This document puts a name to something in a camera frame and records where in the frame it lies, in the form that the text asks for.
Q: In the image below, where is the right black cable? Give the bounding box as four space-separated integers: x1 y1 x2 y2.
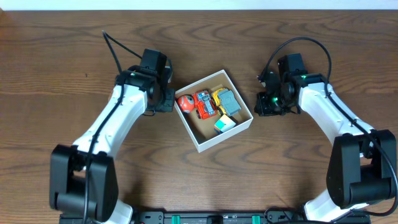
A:
257 37 398 217

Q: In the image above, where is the red toy fire truck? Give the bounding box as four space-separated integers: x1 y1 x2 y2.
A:
193 90 216 119

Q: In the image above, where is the multicolour puzzle cube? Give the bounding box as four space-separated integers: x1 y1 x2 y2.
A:
214 115 236 134

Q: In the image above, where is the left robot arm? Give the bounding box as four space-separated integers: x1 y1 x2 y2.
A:
49 49 175 223

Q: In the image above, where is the red toy ball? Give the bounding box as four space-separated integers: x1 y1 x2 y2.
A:
177 95 195 113

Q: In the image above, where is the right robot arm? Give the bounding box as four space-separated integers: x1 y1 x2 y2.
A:
254 54 397 223

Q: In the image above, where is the white cardboard box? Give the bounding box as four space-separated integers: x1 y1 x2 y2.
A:
174 70 253 152

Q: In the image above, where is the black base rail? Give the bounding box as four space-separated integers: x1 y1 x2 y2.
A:
58 210 371 224

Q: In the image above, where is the yellow grey toy truck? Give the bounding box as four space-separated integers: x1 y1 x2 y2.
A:
211 88 241 116

